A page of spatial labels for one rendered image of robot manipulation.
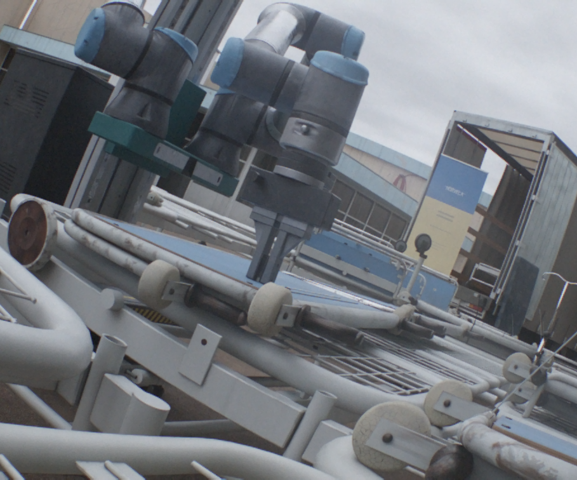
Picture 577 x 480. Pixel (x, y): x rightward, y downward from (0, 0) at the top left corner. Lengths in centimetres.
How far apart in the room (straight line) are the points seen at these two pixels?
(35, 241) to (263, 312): 44
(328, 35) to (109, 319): 94
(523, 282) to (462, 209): 209
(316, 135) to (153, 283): 32
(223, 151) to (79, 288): 120
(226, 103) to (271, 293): 143
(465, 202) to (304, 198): 1137
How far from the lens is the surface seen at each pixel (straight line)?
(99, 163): 202
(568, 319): 1325
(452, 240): 1230
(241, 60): 117
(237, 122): 222
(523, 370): 135
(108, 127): 182
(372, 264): 490
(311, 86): 106
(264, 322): 85
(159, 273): 91
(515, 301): 1101
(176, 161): 197
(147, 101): 182
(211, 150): 220
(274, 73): 117
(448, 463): 46
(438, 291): 907
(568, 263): 1260
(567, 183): 1189
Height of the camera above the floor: 65
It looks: level
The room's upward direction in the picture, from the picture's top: 24 degrees clockwise
